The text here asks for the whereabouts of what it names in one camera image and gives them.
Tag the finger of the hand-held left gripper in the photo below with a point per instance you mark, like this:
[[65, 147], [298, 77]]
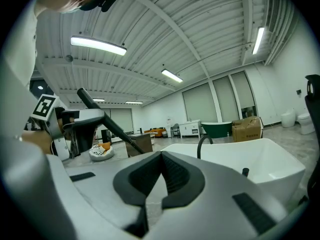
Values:
[[86, 139], [87, 114]]

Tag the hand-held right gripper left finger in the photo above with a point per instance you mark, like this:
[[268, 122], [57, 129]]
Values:
[[100, 194]]

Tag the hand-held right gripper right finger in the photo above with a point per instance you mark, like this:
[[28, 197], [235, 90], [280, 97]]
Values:
[[212, 209]]

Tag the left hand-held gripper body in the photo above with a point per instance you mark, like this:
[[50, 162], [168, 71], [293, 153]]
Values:
[[45, 107]]

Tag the white bathtub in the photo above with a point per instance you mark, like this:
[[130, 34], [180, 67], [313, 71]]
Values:
[[270, 164]]

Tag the person's left forearm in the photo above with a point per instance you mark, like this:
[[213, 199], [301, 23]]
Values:
[[37, 140]]

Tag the black curved bathtub faucet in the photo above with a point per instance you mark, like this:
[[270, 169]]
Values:
[[203, 144]]

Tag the dark green bathtub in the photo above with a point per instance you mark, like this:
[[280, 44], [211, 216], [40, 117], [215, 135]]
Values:
[[217, 129]]

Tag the person's left hand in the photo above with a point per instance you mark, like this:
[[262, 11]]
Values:
[[65, 122]]

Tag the long ceiling light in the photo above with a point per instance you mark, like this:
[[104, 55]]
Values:
[[98, 99], [258, 40], [97, 45], [172, 75], [134, 102]]

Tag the white patterned bean bag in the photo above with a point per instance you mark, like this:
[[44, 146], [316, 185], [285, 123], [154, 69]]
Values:
[[101, 152]]

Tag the person's white shirt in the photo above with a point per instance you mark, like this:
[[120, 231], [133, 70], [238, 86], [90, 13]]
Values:
[[17, 71]]

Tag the round ceiling smoke detector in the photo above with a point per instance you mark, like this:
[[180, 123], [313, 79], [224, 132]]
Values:
[[69, 58]]

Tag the wooden vanity with black tap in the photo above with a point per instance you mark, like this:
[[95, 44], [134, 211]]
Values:
[[141, 144]]

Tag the orange sofa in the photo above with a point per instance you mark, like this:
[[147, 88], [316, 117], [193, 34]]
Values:
[[156, 132]]

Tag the white water dispenser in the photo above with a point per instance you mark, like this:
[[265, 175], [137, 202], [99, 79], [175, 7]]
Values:
[[169, 124]]

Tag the white vanity cabinet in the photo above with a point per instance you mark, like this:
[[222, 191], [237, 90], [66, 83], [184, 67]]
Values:
[[190, 129]]

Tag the brown cardboard box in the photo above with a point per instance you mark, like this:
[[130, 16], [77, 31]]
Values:
[[246, 131]]

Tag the grey chair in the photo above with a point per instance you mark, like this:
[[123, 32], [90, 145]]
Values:
[[175, 130]]

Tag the grey window blind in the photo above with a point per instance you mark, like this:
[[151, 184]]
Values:
[[242, 90], [226, 99], [200, 104]]

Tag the black mesh office chair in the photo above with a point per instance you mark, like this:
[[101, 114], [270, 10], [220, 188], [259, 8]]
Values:
[[314, 134]]

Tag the white toilet with tank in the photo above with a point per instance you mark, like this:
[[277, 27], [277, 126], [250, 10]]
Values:
[[306, 122]]

